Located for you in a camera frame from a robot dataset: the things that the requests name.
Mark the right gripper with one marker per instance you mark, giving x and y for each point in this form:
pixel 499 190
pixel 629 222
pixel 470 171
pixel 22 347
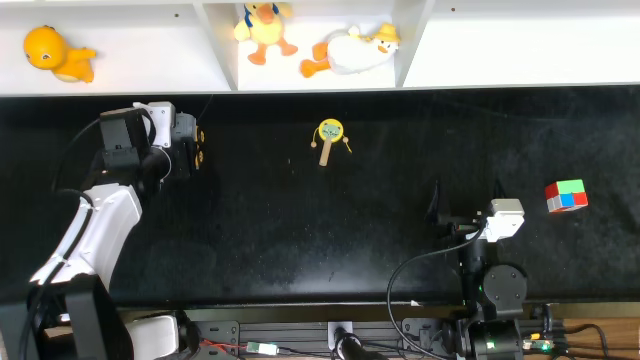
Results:
pixel 457 225

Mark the yellow wooden rattle drum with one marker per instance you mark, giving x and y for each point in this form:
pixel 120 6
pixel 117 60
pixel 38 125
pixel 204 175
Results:
pixel 330 131

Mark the grey and yellow toy truck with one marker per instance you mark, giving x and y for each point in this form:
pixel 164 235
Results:
pixel 186 127

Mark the orange rubber dinosaur figure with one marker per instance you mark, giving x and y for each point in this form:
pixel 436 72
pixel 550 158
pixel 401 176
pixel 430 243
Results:
pixel 52 52

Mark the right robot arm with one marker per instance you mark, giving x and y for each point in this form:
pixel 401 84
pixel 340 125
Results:
pixel 502 290

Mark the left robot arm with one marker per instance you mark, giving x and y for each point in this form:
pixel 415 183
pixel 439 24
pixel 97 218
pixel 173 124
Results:
pixel 100 225

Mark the many-coloured puzzle cube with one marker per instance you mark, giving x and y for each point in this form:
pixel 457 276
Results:
pixel 567 196

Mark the white plush goose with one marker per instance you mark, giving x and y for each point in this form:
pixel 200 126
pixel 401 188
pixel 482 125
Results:
pixel 355 52

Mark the yellow plush duck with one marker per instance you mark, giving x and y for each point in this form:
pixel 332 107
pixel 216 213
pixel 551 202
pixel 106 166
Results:
pixel 265 30

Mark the white shelf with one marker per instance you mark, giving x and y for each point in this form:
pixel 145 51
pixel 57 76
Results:
pixel 125 65

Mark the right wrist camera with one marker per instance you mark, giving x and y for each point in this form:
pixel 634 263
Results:
pixel 505 217

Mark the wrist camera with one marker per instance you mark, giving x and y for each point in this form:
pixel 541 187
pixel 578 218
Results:
pixel 162 120
pixel 505 217

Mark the mounting rail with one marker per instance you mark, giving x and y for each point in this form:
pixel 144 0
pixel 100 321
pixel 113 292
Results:
pixel 300 332

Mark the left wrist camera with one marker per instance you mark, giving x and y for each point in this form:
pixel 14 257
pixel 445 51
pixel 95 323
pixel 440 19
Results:
pixel 162 120

